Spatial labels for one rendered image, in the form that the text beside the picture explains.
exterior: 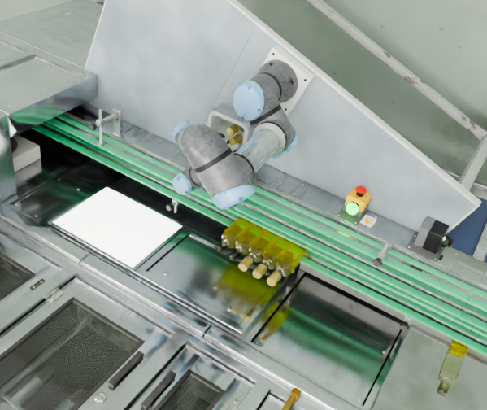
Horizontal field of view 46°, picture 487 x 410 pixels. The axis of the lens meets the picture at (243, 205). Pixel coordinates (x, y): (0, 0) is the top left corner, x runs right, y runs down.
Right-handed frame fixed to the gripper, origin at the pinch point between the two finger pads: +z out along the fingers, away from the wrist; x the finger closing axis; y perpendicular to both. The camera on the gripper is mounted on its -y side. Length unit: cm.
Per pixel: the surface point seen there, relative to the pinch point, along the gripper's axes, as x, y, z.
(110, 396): 19, 40, -93
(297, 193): 31.4, 8.0, -3.6
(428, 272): 85, 12, -11
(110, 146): -52, 17, -13
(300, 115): 23.0, -17.9, 5.5
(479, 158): 84, -8, 41
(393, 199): 64, 1, 6
